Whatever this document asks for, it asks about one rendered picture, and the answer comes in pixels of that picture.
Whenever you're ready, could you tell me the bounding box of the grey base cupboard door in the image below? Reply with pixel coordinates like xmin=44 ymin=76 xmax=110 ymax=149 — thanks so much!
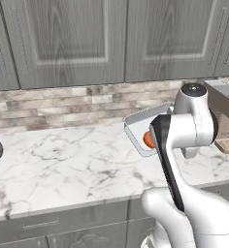
xmin=0 ymin=236 xmax=49 ymax=248
xmin=46 ymin=220 xmax=129 ymax=248
xmin=125 ymin=216 xmax=157 ymax=248

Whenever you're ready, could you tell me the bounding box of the orange food piece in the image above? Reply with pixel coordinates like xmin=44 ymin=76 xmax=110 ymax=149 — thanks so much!
xmin=143 ymin=130 xmax=156 ymax=150

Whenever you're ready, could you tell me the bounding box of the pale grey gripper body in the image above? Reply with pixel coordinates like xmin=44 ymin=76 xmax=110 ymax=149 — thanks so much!
xmin=180 ymin=145 xmax=201 ymax=160

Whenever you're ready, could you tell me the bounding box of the white tupperware container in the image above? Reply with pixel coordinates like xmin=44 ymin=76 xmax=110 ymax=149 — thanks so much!
xmin=122 ymin=102 xmax=177 ymax=159

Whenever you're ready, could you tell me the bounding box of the grey drawer handle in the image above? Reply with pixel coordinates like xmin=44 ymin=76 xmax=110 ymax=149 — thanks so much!
xmin=21 ymin=218 xmax=60 ymax=231

